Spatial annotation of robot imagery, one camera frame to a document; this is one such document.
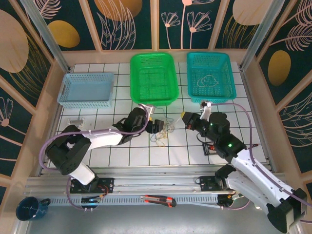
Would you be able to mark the light blue plastic basket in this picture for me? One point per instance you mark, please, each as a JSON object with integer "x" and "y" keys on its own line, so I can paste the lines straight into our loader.
{"x": 85, "y": 90}

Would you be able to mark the black tray with red parts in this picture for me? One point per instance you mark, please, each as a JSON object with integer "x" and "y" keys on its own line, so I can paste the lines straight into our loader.
{"x": 209, "y": 151}

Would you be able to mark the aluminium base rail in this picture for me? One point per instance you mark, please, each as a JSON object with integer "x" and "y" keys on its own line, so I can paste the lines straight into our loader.
{"x": 156, "y": 181}

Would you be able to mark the red black utility knife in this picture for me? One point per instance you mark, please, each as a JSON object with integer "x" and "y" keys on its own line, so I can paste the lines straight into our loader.
{"x": 158, "y": 200}

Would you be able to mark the green plastic basket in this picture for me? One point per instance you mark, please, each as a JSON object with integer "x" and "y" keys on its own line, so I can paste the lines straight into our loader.
{"x": 153, "y": 83}

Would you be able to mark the small controller board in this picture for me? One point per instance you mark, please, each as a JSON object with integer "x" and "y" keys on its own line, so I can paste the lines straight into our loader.
{"x": 90, "y": 200}
{"x": 229, "y": 198}

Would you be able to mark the teal plastic basket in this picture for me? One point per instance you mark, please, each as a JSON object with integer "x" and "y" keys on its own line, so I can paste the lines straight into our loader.
{"x": 219, "y": 73}

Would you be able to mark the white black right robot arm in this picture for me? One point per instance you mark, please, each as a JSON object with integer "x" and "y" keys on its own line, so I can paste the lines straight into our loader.
{"x": 256, "y": 170}

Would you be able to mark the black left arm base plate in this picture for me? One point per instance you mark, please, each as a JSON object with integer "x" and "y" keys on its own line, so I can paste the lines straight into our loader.
{"x": 107, "y": 185}

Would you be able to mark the dark blue mug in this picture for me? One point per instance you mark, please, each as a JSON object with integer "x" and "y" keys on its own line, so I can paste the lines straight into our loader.
{"x": 29, "y": 209}

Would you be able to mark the aluminium frame post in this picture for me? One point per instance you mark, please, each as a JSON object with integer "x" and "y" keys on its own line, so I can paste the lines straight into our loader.
{"x": 50, "y": 41}
{"x": 262, "y": 36}

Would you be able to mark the aluminium table side rail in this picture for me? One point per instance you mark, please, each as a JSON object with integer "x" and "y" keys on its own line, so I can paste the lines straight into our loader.
{"x": 58, "y": 114}
{"x": 255, "y": 114}

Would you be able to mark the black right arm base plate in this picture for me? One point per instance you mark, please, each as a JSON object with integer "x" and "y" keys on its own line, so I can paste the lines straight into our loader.
{"x": 207, "y": 184}

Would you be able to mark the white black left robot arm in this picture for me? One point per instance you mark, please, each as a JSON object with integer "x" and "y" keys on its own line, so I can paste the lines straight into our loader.
{"x": 104, "y": 139}

